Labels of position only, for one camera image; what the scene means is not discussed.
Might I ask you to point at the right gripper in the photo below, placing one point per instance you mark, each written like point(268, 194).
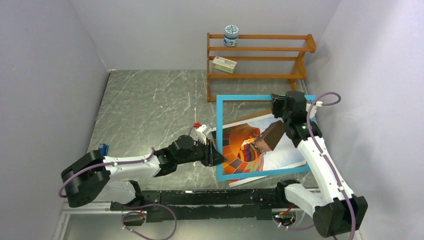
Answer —
point(277, 101)

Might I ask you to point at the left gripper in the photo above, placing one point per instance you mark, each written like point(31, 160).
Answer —
point(211, 156)

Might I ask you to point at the hot air balloon photo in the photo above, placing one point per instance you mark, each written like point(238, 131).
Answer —
point(261, 149)

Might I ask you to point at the blue wooden picture frame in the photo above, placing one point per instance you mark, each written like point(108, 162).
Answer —
point(261, 139)

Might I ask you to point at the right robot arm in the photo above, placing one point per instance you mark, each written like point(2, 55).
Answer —
point(336, 209)

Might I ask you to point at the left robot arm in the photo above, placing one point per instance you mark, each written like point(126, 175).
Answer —
point(95, 177)

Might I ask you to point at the orange wooden shelf rack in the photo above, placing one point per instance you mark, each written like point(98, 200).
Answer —
point(259, 57)

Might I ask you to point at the small white green box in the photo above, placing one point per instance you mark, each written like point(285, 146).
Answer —
point(224, 64)

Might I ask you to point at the blue white ceramic jar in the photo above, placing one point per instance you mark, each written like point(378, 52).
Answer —
point(231, 35)

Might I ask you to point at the blue stapler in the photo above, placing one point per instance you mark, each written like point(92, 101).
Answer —
point(103, 149)

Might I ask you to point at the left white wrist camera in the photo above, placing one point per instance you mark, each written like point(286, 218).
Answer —
point(202, 131)

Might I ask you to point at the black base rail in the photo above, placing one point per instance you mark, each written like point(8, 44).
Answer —
point(165, 205)

